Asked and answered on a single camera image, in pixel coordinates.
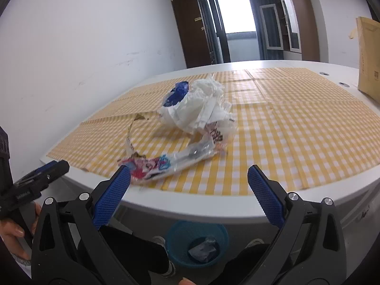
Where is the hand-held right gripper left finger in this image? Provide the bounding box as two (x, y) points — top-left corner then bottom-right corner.
(31, 164), (133, 285)

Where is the person's left hand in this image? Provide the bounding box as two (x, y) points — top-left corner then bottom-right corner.
(0, 202), (42, 263)

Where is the person's right leg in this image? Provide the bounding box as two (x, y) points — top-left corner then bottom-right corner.
(220, 242), (281, 285)

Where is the brown wardrobe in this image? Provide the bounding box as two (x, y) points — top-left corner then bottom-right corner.
(171, 0), (214, 69)

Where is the person's right shoe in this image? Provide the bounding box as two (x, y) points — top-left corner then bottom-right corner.
(245, 239), (265, 250)

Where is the yellow checked tablecloth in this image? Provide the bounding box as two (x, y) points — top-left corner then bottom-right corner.
(47, 67), (380, 198)

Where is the balcony glass door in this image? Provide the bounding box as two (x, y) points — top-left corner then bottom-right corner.
(205, 0), (259, 64)

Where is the brown cabinet with glass doors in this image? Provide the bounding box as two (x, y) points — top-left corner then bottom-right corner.
(260, 0), (320, 63)

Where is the cardboard box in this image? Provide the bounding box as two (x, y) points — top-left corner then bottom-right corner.
(349, 16), (380, 104)

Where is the grey crumpled paper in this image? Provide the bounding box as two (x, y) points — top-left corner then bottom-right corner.
(188, 237), (217, 264)

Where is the white table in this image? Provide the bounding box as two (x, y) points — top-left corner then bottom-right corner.
(40, 59), (380, 226)

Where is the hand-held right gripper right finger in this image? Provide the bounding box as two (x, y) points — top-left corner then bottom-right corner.
(247, 164), (348, 285)

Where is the person's shoe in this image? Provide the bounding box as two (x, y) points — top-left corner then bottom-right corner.
(152, 236), (176, 277)
(245, 239), (265, 250)

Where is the white paper trash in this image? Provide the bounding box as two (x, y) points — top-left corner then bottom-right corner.
(157, 76), (238, 143)

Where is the dark curtain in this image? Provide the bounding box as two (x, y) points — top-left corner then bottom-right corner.
(246, 0), (269, 61)

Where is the blue plastic wastebasket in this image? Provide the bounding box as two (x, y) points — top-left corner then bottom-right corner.
(166, 220), (229, 269)

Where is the blue plastic wrapper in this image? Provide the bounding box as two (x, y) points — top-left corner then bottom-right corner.
(163, 81), (190, 107)

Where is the clear package with colourful print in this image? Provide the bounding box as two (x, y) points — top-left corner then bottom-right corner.
(117, 137), (229, 185)

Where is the person's left shoe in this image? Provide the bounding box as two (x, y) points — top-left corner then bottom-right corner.
(152, 236), (176, 277)

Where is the clear plastic strip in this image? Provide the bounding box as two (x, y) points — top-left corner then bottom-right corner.
(126, 111), (155, 158)

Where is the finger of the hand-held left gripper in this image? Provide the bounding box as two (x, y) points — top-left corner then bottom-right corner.
(14, 160), (71, 188)

